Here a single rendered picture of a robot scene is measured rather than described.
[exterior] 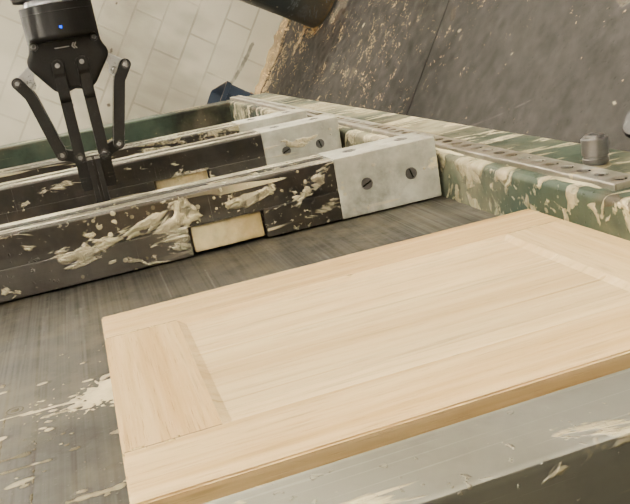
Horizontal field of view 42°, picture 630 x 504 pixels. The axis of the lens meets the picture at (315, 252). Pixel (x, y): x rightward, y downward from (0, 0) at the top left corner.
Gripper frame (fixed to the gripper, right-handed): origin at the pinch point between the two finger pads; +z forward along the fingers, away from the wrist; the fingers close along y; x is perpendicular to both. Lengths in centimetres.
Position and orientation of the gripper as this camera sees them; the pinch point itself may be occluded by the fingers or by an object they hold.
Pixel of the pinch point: (100, 188)
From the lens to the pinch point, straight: 95.5
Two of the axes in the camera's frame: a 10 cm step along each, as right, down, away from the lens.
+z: 1.7, 9.5, 2.8
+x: 2.9, 2.2, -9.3
